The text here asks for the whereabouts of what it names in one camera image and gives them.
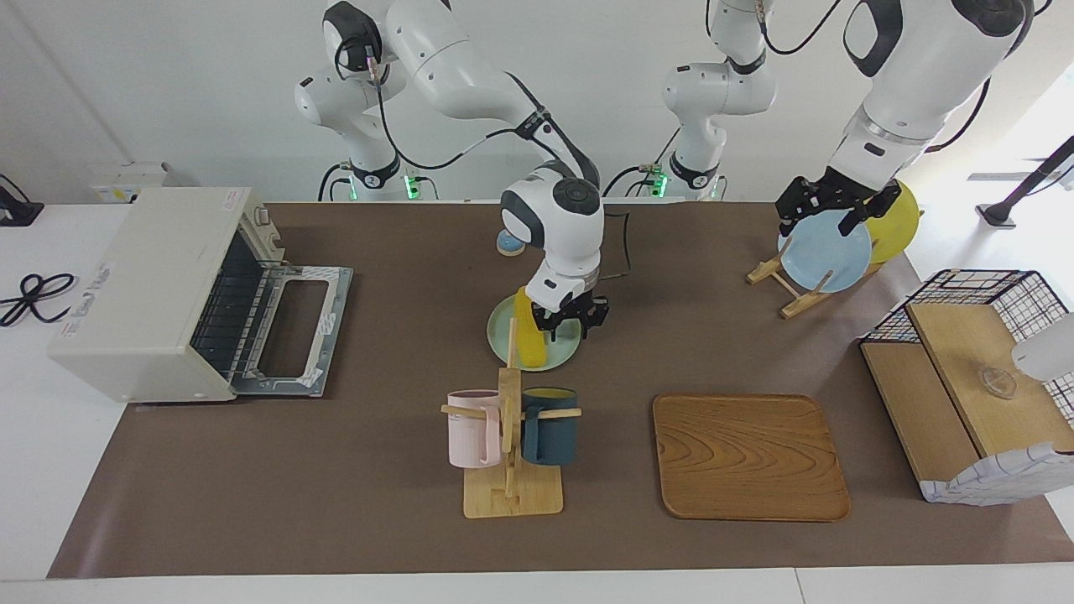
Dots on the small clear glass dish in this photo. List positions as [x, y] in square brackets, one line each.
[998, 383]

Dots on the black tripod stand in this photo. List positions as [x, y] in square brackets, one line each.
[1028, 180]

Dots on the brown table mat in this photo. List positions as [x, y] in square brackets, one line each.
[377, 470]

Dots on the white rounded object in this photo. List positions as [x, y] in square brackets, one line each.
[1049, 348]

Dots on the yellow corn cob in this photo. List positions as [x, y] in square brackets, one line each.
[529, 344]

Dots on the yellow plate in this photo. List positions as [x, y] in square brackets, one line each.
[898, 226]

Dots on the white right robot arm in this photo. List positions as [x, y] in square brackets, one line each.
[453, 67]

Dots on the beige oven knob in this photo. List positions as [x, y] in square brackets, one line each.
[263, 216]

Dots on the light blue plate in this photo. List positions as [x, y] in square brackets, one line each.
[826, 252]

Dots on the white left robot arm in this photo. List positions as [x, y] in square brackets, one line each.
[923, 75]

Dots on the white power box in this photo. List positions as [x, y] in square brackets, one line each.
[130, 180]

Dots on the wooden plate rack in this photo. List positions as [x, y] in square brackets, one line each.
[797, 304]

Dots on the black clamp mount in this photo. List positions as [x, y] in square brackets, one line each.
[15, 210]

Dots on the pink mug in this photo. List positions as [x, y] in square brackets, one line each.
[471, 432]

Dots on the wooden mug tree stand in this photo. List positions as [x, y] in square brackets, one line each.
[512, 499]

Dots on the beige toaster oven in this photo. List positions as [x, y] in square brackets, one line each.
[134, 302]

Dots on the brown wooden tray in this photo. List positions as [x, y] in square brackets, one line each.
[747, 457]

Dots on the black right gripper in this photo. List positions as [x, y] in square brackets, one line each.
[575, 309]

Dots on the light green plate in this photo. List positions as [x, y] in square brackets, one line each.
[503, 335]

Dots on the oven door with glass window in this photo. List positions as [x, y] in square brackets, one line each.
[331, 335]

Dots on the dark blue mug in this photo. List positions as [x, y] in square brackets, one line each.
[550, 436]

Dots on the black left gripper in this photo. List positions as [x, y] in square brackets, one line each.
[835, 191]

